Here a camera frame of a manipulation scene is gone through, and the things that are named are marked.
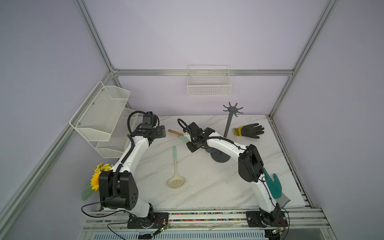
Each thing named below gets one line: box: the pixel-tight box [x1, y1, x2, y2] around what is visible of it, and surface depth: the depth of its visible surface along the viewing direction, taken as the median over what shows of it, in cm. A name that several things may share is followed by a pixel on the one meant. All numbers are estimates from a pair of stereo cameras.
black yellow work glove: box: [233, 123, 265, 139], surface depth 112 cm
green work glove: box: [262, 167, 291, 208], surface depth 85 cm
